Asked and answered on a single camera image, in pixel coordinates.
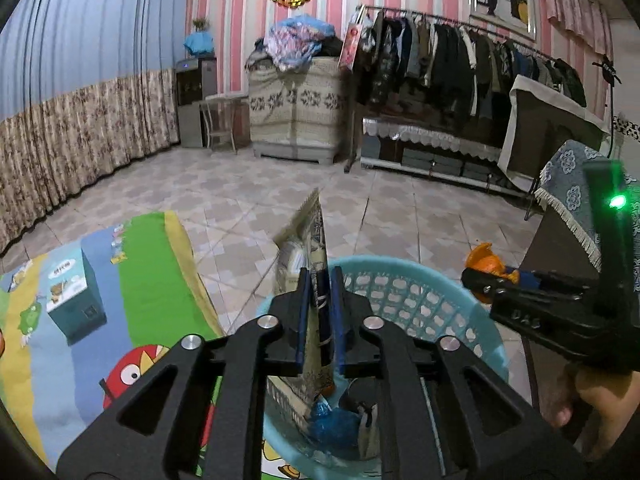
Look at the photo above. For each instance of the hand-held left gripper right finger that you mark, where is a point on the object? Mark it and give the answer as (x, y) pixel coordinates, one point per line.
(337, 320)

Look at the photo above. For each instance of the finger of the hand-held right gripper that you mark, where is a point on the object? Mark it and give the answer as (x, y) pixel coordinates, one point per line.
(495, 292)
(550, 281)

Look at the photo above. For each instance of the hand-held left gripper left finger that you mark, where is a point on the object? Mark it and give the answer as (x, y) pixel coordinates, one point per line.
(302, 320)

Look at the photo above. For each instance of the orange toy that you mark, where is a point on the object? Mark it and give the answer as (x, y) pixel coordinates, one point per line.
(487, 262)
(327, 389)

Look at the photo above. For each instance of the light blue plastic basket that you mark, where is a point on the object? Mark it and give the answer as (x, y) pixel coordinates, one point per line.
(415, 300)

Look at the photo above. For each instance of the beige printed snack packet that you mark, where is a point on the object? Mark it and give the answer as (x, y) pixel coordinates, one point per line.
(307, 240)

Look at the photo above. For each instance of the person's right hand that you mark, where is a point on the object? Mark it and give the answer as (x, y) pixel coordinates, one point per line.
(605, 410)

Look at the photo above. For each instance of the dark wooden cabinet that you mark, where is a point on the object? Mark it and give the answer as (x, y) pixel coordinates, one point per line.
(555, 245)

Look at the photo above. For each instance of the orange toy in basket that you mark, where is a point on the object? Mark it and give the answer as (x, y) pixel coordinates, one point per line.
(327, 389)

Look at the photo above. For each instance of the blue patterned fringed cloth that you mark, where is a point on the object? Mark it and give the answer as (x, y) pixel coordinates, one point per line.
(567, 190)

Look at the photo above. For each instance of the blue plastic bag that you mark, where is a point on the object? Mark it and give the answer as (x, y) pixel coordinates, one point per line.
(335, 422)

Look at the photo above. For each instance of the low cabinet with lace cover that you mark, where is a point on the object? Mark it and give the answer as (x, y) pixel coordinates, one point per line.
(425, 152)

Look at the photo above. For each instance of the white cloth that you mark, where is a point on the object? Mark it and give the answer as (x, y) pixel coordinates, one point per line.
(515, 125)

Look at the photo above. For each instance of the colourful cartoon play mat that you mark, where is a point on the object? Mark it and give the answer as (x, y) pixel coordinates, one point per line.
(145, 270)

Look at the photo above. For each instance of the metal clothes rack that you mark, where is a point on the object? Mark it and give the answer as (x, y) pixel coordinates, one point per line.
(352, 125)

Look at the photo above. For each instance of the cloth covered cabinet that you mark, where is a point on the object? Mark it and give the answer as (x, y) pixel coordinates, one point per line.
(295, 110)

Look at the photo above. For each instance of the small white table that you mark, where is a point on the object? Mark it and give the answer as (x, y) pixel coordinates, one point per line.
(222, 120)

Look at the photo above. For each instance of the black stand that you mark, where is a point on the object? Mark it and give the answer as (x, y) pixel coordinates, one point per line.
(607, 72)

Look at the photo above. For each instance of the blue tissue box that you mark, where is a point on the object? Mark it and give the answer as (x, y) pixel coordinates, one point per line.
(75, 305)

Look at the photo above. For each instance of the row of hanging clothes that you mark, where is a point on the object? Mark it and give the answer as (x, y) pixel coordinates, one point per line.
(450, 65)

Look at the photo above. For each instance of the grey water dispenser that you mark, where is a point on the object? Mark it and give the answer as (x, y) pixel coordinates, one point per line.
(192, 110)

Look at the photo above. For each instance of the pink window valance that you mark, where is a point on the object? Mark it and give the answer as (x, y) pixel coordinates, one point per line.
(575, 10)

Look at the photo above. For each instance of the red hanging bag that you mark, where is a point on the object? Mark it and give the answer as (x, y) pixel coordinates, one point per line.
(349, 47)

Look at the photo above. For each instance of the pile of clothes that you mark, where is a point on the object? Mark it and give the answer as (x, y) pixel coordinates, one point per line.
(295, 40)

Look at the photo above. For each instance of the floral brown curtain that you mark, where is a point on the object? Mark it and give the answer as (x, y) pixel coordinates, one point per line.
(75, 135)

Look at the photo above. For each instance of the blue cloth bundle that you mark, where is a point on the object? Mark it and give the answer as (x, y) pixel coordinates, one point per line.
(199, 44)

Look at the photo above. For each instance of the small orange peel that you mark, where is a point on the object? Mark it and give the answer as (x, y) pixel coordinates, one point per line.
(1, 345)

